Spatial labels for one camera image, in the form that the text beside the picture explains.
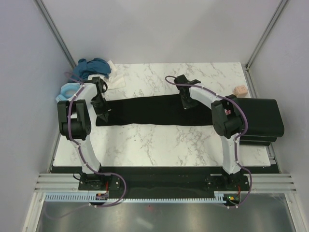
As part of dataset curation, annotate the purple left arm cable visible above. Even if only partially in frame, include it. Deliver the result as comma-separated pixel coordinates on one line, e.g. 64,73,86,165
44,71,126,219

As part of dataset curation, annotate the white t shirt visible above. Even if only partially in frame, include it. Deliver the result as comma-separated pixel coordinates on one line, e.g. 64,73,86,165
104,60,126,90

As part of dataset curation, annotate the white slotted cable duct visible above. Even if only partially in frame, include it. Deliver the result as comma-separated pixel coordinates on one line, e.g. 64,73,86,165
45,192,227,203

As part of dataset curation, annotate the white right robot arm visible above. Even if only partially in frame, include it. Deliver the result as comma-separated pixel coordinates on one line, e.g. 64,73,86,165
177,84,249,190

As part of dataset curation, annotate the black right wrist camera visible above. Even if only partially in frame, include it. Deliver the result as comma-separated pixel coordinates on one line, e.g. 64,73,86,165
174,74,201,90

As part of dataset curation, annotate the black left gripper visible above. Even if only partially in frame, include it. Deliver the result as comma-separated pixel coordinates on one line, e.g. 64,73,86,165
90,94,111,122

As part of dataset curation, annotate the light blue ring toy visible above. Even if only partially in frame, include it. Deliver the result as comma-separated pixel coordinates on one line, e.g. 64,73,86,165
56,83,80,102

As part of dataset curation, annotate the blue t shirt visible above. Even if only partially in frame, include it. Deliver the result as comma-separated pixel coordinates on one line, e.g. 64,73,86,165
71,58,112,80

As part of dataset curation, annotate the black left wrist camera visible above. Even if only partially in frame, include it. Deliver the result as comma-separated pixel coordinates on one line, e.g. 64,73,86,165
91,76,108,94

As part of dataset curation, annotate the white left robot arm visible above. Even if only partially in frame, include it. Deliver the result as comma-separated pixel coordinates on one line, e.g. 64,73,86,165
57,79,111,190

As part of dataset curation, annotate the pink foam cube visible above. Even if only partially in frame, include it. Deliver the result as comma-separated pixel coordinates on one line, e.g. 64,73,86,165
233,85,248,98

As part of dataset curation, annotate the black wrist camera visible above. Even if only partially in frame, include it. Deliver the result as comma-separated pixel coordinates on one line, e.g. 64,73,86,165
91,76,108,94
174,74,201,90

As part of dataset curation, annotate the black t shirt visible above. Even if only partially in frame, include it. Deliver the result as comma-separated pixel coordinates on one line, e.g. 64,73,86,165
96,94,212,127

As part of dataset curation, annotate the black and pink drawer box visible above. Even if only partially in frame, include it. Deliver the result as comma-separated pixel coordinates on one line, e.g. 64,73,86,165
238,98,284,146

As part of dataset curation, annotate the aluminium frame rail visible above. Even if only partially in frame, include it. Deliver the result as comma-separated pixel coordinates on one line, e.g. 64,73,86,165
35,174,296,193

